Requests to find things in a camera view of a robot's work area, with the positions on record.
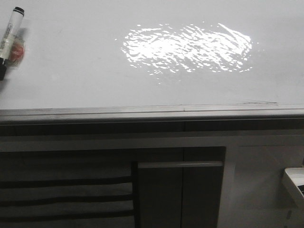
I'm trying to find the dark grey cabinet panel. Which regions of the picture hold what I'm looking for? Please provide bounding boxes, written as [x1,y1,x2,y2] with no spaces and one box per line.
[136,161,223,228]

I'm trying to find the white whiteboard marker pen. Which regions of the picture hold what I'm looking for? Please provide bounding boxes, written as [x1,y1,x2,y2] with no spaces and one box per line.
[0,6,24,81]

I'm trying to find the white plastic tray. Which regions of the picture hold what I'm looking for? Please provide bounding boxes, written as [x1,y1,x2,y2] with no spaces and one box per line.
[282,167,304,210]

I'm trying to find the dark slatted chair back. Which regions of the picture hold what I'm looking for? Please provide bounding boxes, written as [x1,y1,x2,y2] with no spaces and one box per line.
[0,162,141,228]

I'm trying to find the white glossy whiteboard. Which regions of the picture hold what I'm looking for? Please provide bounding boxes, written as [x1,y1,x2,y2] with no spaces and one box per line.
[0,0,304,109]

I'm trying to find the grey aluminium whiteboard frame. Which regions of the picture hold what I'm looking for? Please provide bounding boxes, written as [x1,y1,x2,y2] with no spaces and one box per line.
[0,102,304,125]

